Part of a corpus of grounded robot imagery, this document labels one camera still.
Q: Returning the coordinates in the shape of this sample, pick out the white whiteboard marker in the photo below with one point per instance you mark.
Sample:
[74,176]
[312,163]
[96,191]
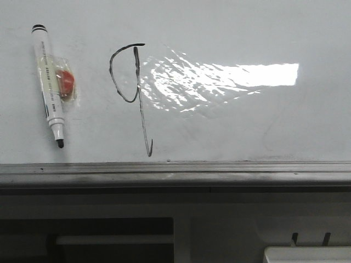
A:
[56,80]

